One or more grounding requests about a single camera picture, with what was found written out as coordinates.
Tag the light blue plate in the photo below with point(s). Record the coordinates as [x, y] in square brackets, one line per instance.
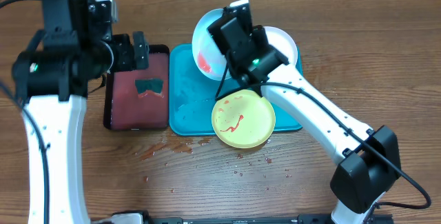
[208, 58]

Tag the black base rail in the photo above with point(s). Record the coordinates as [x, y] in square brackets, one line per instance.
[143, 217]

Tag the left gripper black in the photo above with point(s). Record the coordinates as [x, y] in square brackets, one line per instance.
[140, 55]

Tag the white plate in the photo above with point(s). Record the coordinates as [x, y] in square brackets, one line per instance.
[283, 42]

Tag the green sponge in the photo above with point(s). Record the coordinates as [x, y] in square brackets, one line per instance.
[145, 86]

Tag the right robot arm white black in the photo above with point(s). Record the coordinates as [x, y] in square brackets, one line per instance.
[262, 60]

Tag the teal plastic tray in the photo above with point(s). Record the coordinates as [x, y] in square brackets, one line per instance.
[191, 93]

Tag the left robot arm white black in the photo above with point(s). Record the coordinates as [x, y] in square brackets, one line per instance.
[51, 76]

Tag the yellow green plate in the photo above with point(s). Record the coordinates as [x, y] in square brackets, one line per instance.
[243, 119]

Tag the black tray with red water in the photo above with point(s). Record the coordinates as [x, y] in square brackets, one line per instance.
[125, 109]

